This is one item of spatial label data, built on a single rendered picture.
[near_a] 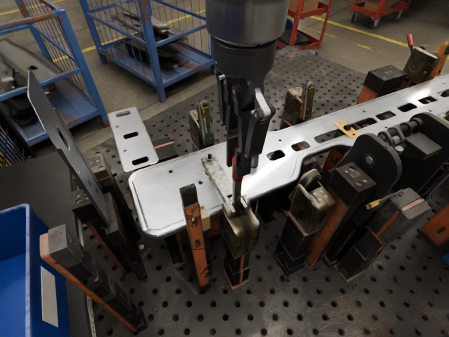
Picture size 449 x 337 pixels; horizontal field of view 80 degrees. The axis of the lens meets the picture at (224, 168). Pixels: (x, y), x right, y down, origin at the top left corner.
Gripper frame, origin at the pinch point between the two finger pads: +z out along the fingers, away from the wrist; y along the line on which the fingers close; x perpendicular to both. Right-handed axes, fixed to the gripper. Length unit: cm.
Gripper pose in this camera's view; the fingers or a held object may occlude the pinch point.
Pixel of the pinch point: (238, 156)
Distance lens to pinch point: 46.0
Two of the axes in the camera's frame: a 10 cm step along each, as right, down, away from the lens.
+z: 0.1, 6.6, 7.5
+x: -9.0, 3.3, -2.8
